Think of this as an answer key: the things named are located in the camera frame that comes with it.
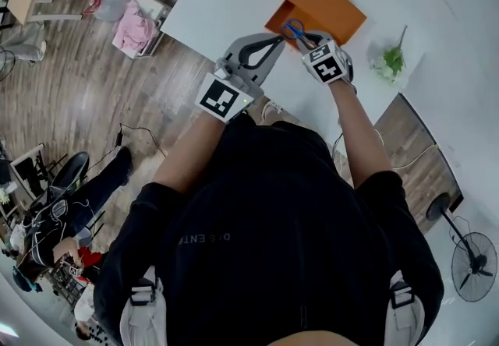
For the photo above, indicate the person's black t-shirt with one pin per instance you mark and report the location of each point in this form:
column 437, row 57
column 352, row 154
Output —
column 273, row 239

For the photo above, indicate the orange cardboard box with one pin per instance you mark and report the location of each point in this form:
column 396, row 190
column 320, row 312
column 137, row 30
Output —
column 327, row 5

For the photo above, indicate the black standing fan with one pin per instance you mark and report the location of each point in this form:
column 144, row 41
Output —
column 473, row 262

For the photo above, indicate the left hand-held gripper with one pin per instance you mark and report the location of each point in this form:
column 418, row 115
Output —
column 220, row 99

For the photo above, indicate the person's right forearm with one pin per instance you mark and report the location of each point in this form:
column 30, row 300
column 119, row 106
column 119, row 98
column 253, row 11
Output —
column 362, row 142

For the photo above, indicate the white crate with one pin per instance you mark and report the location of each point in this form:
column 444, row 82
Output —
column 154, row 5

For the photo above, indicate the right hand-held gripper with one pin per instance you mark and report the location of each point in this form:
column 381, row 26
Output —
column 327, row 68

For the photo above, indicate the pink cloth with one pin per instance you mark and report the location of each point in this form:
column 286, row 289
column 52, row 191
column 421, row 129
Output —
column 134, row 29

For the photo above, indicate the person's white shoe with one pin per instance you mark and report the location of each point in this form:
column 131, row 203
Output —
column 271, row 108

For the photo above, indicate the person's left forearm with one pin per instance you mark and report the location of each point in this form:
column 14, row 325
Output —
column 191, row 157

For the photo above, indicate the green artificial flower sprig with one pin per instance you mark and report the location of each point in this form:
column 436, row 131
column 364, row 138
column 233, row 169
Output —
column 391, row 60

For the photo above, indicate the black chair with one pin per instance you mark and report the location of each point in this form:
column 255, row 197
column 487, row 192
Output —
column 74, row 167

